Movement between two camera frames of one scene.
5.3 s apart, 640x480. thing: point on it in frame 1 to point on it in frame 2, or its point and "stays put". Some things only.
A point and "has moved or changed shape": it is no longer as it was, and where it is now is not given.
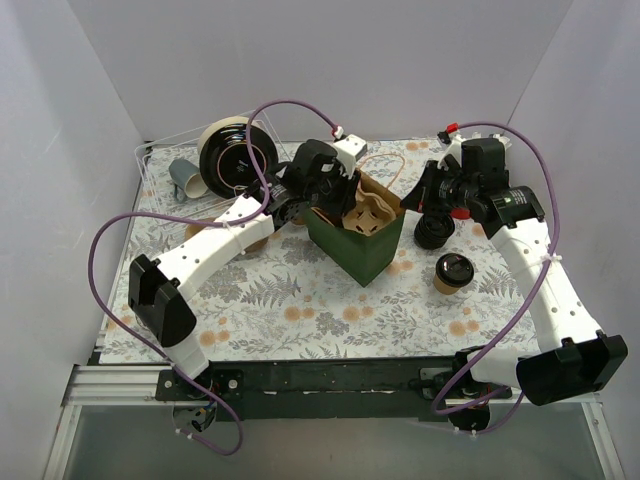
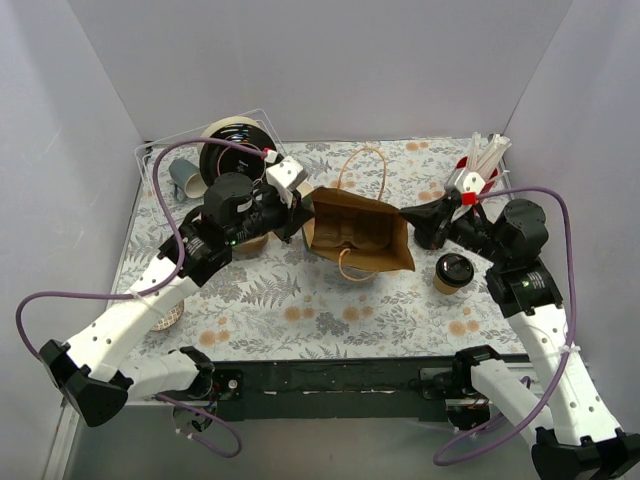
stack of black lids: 433,230 stays put
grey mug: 187,177 stays put
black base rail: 333,390 stays put
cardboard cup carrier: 373,206 to 370,230
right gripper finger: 416,199 to 427,218
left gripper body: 342,187 to 288,219
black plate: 225,160 stays put
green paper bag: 363,258 has moved or changed shape
